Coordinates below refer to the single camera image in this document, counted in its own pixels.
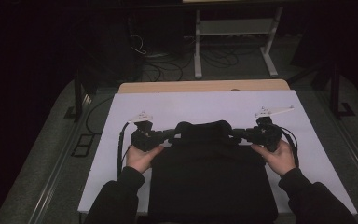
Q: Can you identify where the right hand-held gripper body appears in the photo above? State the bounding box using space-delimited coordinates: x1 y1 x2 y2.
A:
247 105 296 153

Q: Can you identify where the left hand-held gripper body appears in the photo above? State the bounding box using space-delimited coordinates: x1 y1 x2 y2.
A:
128 111 169 153

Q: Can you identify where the black tank top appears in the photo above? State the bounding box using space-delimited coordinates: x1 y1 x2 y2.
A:
147 119 280 224

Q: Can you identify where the person's left hand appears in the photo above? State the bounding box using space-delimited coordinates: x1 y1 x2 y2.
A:
125 144 165 175

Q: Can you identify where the person's right hand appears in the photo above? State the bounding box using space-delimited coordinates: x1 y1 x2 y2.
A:
250 139 297 178

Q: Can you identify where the black metal stand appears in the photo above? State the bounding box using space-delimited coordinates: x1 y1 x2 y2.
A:
63 66 99 122
287 60 357 121

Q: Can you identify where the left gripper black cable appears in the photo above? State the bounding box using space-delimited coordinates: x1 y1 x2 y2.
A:
117 121 134 179

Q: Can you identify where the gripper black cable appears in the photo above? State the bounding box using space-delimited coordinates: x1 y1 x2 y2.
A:
279 126 300 169
117 121 134 179

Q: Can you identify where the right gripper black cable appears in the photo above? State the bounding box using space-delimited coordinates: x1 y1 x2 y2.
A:
279 126 300 169

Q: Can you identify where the thin black floor cable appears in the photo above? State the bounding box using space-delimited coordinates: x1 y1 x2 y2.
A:
85 96 116 135

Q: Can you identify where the black floor cable tangle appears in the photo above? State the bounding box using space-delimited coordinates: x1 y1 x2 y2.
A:
143 46 241 83

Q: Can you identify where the metal floor rail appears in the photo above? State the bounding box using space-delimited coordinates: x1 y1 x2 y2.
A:
318 90 358 202
27 102 91 224

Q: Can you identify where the white floor cable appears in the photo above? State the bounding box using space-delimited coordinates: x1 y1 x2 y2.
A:
130 34 147 56

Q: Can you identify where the white metal desk frame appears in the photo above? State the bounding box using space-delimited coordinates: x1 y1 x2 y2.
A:
193 6 284 79

